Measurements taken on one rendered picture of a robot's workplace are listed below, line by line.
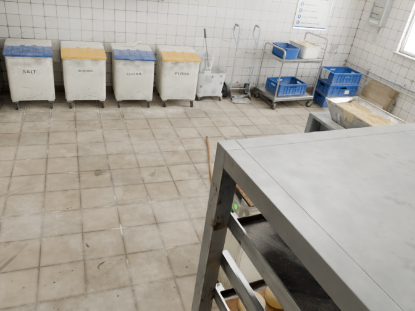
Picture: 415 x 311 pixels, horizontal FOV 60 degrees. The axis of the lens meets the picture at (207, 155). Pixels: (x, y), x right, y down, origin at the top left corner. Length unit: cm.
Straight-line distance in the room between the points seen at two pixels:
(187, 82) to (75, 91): 153
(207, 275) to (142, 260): 218
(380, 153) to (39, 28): 518
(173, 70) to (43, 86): 170
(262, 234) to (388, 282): 27
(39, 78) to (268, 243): 462
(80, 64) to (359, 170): 458
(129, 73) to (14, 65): 137
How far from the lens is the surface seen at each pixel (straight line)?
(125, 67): 502
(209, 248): 63
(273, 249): 59
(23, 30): 557
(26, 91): 512
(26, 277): 285
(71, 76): 501
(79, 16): 550
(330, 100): 250
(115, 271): 278
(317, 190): 48
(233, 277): 64
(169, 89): 525
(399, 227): 47
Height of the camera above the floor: 206
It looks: 29 degrees down
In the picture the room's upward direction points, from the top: 8 degrees clockwise
